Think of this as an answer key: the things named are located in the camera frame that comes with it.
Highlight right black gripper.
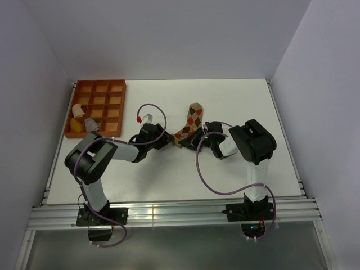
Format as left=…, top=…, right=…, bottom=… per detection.
left=179, top=127, right=215, bottom=152

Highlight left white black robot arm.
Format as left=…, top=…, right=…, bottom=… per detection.
left=64, top=123, right=174, bottom=224

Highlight rolled yellow sock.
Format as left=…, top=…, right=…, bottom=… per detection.
left=70, top=118, right=83, bottom=133

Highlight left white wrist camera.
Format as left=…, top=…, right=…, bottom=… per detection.
left=137, top=114, right=153, bottom=124

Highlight black box under rail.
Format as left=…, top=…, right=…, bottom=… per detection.
left=88, top=229, right=113, bottom=242

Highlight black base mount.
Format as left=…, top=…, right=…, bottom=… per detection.
left=76, top=208, right=128, bottom=227
left=222, top=201, right=275, bottom=222

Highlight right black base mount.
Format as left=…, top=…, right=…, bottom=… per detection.
left=222, top=201, right=275, bottom=222

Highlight aluminium frame rail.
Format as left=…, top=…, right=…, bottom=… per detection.
left=26, top=196, right=322, bottom=231

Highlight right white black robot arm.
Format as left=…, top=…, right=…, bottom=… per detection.
left=178, top=119, right=277, bottom=219

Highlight grey sock red stripes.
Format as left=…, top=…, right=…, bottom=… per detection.
left=84, top=118, right=100, bottom=132

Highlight rolled beige sock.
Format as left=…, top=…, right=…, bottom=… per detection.
left=71, top=103, right=85, bottom=118

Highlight tan argyle sock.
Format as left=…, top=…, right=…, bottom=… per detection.
left=173, top=102, right=204, bottom=147

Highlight orange compartment tray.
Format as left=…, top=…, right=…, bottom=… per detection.
left=64, top=79, right=127, bottom=139

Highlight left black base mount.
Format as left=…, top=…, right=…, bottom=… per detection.
left=76, top=208, right=128, bottom=227

